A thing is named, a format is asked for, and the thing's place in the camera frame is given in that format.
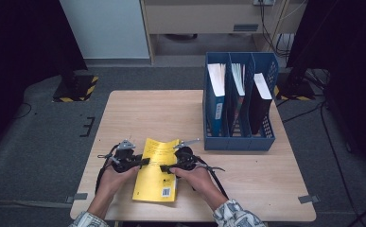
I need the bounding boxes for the bright blue book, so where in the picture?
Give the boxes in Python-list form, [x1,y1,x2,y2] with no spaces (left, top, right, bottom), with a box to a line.
[206,62,228,137]

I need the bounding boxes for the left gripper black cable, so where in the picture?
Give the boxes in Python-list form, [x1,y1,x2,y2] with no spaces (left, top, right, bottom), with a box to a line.
[95,144,122,195]

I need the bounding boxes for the grey tape piece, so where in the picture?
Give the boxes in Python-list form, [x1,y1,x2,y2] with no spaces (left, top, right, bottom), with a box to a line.
[298,195,321,204]
[65,192,89,204]

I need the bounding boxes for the black hanging cables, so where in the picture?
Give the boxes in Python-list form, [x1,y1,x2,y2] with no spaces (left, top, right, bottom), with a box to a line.
[258,0,295,59]

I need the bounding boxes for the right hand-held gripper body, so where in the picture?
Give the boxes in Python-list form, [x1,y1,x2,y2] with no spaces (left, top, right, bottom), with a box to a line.
[173,137,201,172]

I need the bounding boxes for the blue file rack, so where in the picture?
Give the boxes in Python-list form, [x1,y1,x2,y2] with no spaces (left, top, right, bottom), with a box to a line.
[202,51,280,151]

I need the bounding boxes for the long black floor cable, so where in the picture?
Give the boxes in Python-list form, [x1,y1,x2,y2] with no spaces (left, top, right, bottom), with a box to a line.
[320,100,361,221]

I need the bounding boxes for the black stand with striped base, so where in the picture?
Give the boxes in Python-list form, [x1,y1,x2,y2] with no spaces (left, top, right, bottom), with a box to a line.
[52,70,99,103]
[273,67,316,102]

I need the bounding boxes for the dark illustrated book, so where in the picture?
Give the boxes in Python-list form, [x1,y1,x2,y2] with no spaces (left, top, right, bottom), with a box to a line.
[229,62,247,137]

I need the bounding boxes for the white panel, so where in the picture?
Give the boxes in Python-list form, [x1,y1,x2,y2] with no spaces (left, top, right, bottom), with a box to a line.
[59,0,150,60]

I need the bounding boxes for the person's right hand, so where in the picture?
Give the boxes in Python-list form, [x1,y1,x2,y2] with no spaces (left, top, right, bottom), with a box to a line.
[169,165,223,212]

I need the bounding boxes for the black book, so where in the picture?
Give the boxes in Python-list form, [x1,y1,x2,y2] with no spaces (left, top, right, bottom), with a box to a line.
[248,72,273,136]

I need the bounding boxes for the black curtain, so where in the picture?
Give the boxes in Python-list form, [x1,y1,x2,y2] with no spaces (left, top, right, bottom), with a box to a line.
[286,0,366,178]
[0,0,89,159]

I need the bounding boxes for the beige wooden desk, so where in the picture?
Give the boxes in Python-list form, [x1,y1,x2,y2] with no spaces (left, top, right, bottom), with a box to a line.
[139,0,309,66]

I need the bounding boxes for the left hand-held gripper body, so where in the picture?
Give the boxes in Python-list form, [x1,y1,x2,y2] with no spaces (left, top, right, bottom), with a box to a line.
[105,139,142,174]

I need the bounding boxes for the person's left hand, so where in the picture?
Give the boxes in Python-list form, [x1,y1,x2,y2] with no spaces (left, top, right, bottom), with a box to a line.
[96,164,141,206]

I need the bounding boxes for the thin black floor cable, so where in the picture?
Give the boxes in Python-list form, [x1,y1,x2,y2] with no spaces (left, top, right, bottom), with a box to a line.
[11,102,33,120]

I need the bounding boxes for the yellow book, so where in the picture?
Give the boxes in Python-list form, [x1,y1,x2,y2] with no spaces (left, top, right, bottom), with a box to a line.
[131,137,181,203]

